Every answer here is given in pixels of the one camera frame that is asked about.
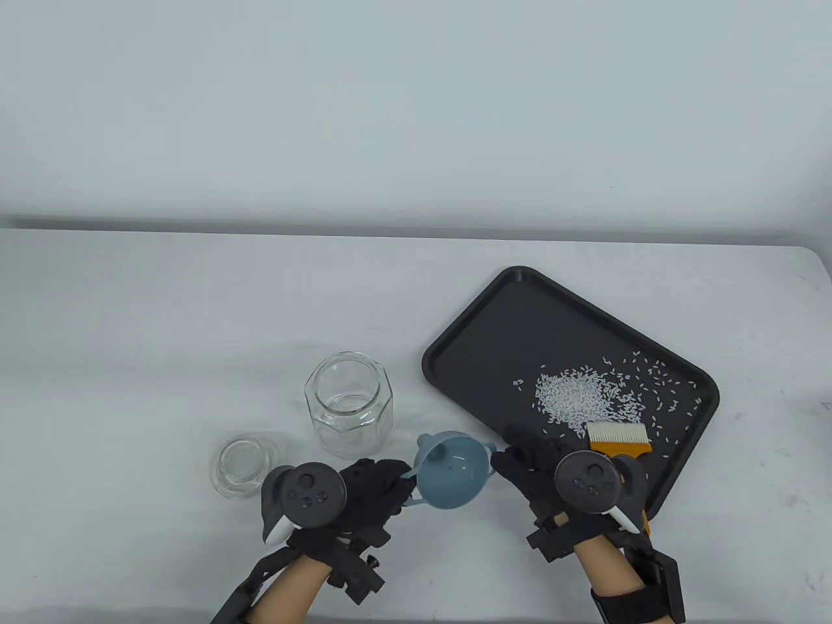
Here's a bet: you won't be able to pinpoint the pile of white rice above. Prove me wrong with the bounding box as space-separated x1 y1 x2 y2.
512 351 703 446

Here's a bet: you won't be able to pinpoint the black right wrist strap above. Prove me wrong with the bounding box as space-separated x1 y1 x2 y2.
590 582 677 624

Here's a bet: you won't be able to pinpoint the clear glass jar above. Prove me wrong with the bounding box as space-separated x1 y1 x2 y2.
304 352 395 460

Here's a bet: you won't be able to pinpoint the black food tray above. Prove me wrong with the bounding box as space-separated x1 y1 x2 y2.
422 266 721 521

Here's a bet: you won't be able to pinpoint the person's left forearm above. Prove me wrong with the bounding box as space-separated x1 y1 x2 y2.
250 552 332 624

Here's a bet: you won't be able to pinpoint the person's right hand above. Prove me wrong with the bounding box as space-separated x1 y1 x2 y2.
491 426 634 560

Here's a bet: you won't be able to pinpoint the clear glass jar lid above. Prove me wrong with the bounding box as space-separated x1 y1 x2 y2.
210 434 280 500

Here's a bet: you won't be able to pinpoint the person's left hand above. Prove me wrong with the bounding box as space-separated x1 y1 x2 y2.
286 458 430 573

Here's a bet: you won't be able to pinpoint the dark grey left controller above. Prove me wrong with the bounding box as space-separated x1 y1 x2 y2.
261 462 348 545

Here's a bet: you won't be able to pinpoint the blue plastic funnel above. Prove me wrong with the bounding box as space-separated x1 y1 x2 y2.
401 432 498 512

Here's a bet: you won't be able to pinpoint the orange brush white bristles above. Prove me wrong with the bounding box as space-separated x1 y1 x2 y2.
587 422 653 537

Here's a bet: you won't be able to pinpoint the person's right forearm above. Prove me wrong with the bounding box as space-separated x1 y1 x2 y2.
573 534 657 624

